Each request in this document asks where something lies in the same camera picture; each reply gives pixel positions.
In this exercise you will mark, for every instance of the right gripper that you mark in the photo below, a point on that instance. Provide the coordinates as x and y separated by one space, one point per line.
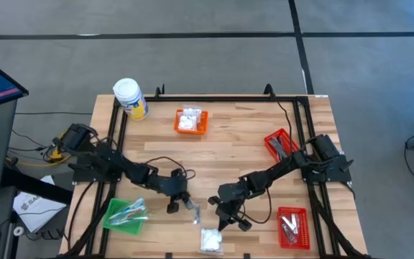
230 201

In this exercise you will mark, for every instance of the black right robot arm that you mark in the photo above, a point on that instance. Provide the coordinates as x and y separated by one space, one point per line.
275 171

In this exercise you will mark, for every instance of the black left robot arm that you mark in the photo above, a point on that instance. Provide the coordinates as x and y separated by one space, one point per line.
131 169

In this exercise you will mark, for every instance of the bagged metal nail clipper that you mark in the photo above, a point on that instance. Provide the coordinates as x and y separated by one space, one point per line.
295 220
288 222
286 234

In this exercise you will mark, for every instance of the green plastic basket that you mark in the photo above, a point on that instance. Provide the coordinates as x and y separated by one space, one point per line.
119 230

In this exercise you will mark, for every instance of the white tape roll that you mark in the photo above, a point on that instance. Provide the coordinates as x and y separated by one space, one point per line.
16 231

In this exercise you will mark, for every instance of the bagged red toothbrush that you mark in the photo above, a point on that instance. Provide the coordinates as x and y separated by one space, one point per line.
135 215

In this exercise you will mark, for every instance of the black aluminium table frame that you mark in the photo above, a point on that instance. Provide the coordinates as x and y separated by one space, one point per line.
210 98

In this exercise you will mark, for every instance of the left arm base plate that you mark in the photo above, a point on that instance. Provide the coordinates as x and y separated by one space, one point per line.
95 176

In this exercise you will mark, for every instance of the yellow disinfecting wipes canister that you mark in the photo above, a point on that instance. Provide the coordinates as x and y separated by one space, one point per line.
129 95

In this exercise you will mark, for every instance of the yellow plug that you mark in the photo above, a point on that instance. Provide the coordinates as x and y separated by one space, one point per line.
56 156

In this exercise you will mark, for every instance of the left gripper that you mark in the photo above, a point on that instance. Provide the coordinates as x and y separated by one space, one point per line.
173 185

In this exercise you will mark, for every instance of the bagged white cotton balls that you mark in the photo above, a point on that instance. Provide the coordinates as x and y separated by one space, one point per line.
193 111
183 124
193 124
210 240

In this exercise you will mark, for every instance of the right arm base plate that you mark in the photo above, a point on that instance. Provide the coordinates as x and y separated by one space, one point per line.
336 176

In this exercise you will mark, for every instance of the orange plastic basket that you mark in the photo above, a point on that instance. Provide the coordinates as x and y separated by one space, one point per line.
204 131

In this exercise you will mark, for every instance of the white printed box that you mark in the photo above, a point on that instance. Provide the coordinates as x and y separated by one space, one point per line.
34 212

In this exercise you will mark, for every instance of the black desk beam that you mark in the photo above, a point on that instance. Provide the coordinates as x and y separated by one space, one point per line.
38 187

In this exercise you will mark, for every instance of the red plastic basket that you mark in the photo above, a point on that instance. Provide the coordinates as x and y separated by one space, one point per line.
302 241
293 144

